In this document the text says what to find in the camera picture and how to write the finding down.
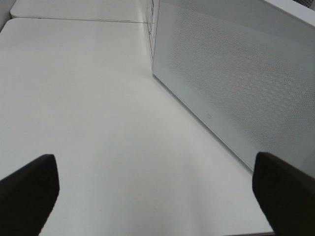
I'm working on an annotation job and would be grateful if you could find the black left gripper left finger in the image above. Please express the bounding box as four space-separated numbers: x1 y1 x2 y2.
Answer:
0 154 60 236

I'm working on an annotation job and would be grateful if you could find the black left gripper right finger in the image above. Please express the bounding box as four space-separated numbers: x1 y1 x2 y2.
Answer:
252 152 315 236

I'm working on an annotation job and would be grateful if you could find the white microwave door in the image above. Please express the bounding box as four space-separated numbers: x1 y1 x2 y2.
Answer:
153 0 315 176

